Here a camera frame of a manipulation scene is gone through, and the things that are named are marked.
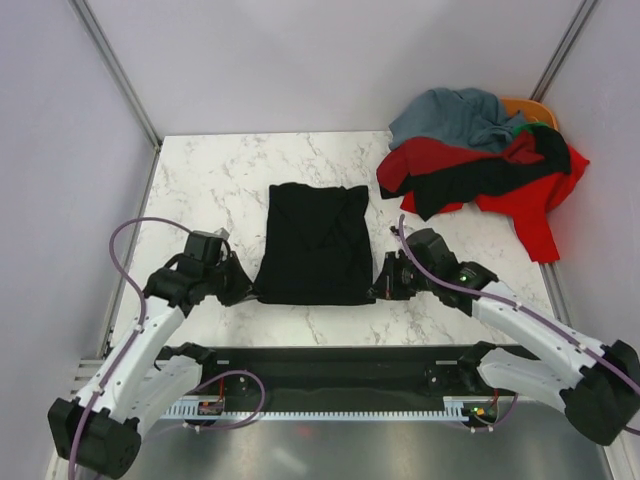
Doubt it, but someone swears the green garment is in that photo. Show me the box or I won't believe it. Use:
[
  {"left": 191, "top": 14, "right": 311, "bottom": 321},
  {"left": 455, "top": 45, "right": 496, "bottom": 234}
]
[{"left": 513, "top": 121, "right": 550, "bottom": 138}]

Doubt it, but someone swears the orange basket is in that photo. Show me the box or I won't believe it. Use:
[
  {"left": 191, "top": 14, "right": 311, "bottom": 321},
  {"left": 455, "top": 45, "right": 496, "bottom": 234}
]
[{"left": 501, "top": 97, "right": 559, "bottom": 130}]

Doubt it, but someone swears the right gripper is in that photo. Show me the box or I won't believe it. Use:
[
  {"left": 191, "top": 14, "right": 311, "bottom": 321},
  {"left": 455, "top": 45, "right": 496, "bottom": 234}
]
[{"left": 368, "top": 251, "right": 436, "bottom": 300}]

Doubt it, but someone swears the aluminium corner post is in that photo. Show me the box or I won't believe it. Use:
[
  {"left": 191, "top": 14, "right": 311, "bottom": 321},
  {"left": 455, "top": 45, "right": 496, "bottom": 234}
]
[
  {"left": 69, "top": 0, "right": 162, "bottom": 152},
  {"left": 529, "top": 0, "right": 601, "bottom": 102}
]

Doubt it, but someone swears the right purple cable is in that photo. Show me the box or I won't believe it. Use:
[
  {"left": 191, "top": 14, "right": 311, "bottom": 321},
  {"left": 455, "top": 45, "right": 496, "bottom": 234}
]
[{"left": 397, "top": 213, "right": 640, "bottom": 435}]

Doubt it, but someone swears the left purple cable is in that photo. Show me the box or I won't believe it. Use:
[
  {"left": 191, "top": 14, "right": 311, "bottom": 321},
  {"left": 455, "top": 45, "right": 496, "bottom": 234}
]
[{"left": 67, "top": 217, "right": 266, "bottom": 480}]

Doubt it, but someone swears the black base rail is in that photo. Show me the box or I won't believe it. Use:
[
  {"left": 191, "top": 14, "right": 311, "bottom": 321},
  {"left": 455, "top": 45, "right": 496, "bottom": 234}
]
[{"left": 159, "top": 344, "right": 521, "bottom": 414}]

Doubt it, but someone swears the white cable duct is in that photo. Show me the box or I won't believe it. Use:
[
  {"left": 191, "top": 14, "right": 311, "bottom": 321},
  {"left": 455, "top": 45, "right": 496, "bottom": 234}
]
[{"left": 160, "top": 397, "right": 497, "bottom": 422}]

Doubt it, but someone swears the aluminium extrusion frame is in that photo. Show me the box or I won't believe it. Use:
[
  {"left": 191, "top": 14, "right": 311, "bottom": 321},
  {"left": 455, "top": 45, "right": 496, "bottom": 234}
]
[{"left": 119, "top": 388, "right": 614, "bottom": 479}]

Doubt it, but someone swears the right aluminium corner post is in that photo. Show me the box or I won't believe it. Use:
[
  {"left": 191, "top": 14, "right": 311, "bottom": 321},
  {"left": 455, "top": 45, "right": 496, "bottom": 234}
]
[{"left": 529, "top": 0, "right": 601, "bottom": 102}]

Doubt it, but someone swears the black t-shirt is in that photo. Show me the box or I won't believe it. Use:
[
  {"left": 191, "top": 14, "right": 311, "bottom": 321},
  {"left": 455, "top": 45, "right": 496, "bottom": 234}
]
[
  {"left": 254, "top": 183, "right": 375, "bottom": 306},
  {"left": 376, "top": 126, "right": 571, "bottom": 220}
]

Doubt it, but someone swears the black t-shirt in pile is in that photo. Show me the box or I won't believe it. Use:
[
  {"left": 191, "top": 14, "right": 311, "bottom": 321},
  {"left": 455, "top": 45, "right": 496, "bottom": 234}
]
[{"left": 376, "top": 126, "right": 571, "bottom": 220}]

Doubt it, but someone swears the purple cable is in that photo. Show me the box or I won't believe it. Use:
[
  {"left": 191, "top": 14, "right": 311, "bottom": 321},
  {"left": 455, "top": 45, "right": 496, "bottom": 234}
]
[
  {"left": 397, "top": 213, "right": 640, "bottom": 435},
  {"left": 67, "top": 217, "right": 266, "bottom": 480}
]

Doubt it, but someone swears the grey-blue t-shirt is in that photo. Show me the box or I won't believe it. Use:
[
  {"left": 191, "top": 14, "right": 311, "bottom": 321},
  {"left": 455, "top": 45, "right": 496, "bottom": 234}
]
[{"left": 389, "top": 88, "right": 526, "bottom": 153}]

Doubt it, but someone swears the left aluminium corner post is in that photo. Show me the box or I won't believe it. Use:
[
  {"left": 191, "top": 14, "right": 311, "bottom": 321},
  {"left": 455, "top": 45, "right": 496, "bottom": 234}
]
[{"left": 69, "top": 0, "right": 162, "bottom": 152}]

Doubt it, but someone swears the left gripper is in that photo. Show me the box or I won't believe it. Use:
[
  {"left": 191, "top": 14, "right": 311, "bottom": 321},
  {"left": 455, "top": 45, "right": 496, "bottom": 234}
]
[{"left": 202, "top": 251, "right": 261, "bottom": 307}]

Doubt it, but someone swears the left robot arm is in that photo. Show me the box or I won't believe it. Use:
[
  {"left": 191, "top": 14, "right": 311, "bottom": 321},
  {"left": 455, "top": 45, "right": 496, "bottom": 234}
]
[{"left": 47, "top": 229, "right": 252, "bottom": 479}]

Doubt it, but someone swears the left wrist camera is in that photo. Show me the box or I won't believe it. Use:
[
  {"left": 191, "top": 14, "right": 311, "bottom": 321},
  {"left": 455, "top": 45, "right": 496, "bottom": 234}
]
[{"left": 213, "top": 228, "right": 230, "bottom": 241}]

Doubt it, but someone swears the red t-shirt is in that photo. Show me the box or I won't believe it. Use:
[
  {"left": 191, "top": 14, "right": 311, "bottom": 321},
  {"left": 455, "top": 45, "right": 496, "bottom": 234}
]
[{"left": 400, "top": 145, "right": 590, "bottom": 263}]

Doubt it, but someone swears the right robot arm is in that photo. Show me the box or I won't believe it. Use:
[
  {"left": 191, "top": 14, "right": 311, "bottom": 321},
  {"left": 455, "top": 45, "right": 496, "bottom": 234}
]
[{"left": 371, "top": 225, "right": 639, "bottom": 446}]

